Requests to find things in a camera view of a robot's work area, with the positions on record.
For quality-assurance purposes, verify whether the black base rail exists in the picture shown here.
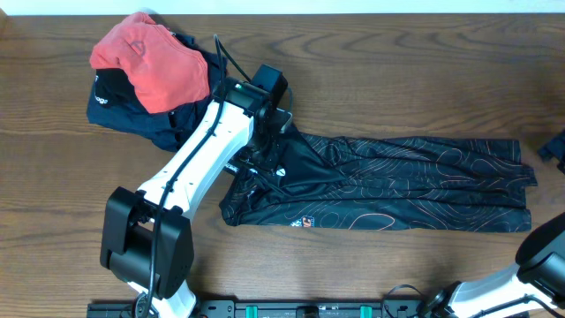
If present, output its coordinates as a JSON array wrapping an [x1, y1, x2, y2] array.
[[86, 298, 429, 318]]

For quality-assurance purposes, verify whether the left black cable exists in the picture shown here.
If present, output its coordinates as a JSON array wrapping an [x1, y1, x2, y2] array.
[[134, 34, 252, 318]]

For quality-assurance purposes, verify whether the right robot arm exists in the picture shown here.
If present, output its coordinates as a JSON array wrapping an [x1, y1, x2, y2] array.
[[418, 138, 564, 317]]

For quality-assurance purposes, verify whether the red folded shirt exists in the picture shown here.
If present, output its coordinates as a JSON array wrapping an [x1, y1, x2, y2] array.
[[89, 12, 210, 114]]

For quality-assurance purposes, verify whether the black cable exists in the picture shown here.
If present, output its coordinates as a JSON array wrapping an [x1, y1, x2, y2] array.
[[381, 284, 565, 318], [134, 34, 252, 318]]

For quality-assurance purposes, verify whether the black printed cycling jersey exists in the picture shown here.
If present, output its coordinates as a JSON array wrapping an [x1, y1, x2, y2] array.
[[220, 128, 537, 232]]

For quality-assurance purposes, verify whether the navy folded garment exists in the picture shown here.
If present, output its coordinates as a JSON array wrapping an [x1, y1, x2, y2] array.
[[87, 34, 227, 152]]

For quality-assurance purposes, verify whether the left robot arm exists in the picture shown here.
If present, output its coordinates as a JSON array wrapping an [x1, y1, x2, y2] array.
[[100, 74, 292, 317]]

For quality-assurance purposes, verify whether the right black cable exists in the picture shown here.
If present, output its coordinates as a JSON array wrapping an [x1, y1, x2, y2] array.
[[381, 284, 565, 318]]

